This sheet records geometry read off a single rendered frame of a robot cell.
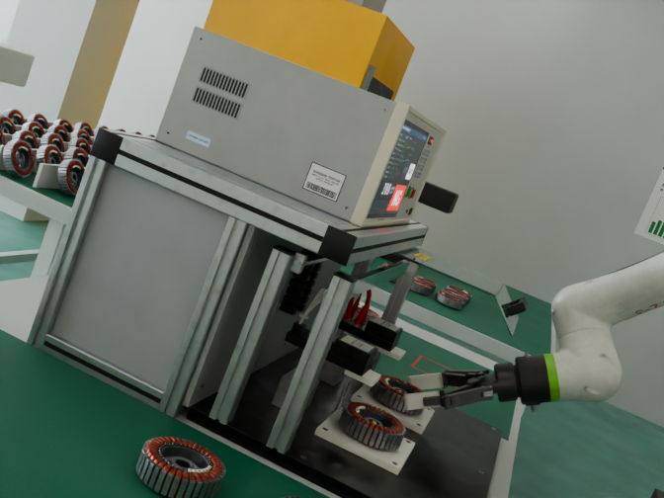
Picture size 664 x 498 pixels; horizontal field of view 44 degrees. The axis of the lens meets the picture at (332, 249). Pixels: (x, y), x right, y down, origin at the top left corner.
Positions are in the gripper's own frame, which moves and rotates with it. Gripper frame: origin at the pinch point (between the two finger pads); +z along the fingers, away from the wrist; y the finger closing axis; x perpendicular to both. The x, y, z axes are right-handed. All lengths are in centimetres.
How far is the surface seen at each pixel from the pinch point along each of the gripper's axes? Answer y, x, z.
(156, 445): -61, 13, 28
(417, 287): 159, -2, 6
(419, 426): -7.9, -4.6, -1.1
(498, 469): -2.7, -16.3, -14.7
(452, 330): 132, -15, -6
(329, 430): -29.2, 3.0, 11.9
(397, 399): -5.7, 0.3, 2.5
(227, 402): -41.8, 12.6, 24.3
